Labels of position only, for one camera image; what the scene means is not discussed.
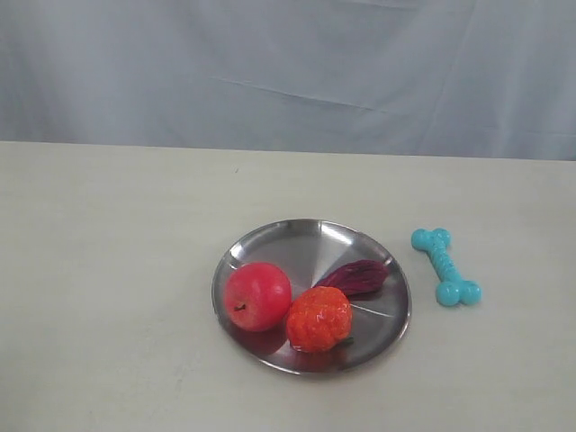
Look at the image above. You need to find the teal toy bone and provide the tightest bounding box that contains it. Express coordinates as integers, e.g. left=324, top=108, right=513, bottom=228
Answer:
left=410, top=228, right=482, bottom=307

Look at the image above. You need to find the round stainless steel plate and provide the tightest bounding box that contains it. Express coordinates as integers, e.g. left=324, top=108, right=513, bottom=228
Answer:
left=211, top=219, right=412, bottom=376

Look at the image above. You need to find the red apple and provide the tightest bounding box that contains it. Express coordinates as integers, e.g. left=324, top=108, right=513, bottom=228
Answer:
left=223, top=262, right=292, bottom=332

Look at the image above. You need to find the dark purple leaf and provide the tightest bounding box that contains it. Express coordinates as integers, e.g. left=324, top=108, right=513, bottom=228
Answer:
left=315, top=259, right=389, bottom=297

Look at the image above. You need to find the orange bumpy fruit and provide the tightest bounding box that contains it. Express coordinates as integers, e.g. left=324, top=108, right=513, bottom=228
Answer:
left=285, top=286, right=353, bottom=353

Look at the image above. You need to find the light blue backdrop cloth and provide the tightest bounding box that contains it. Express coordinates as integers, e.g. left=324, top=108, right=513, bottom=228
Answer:
left=1, top=1, right=575, bottom=160

